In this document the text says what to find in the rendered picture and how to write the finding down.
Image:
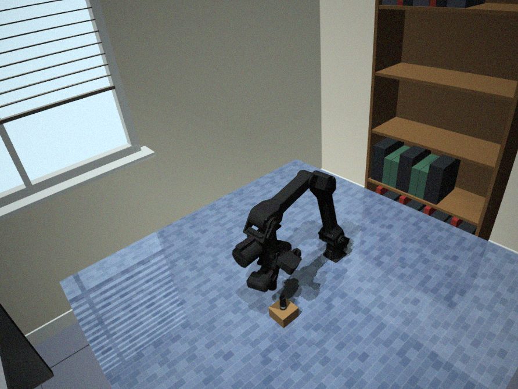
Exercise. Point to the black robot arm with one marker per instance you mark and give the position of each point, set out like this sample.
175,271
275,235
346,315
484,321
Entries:
268,214

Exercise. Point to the brown wooden block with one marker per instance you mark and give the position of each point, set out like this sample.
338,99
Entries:
283,317

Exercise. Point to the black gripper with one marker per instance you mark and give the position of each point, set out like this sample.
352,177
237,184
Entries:
263,279

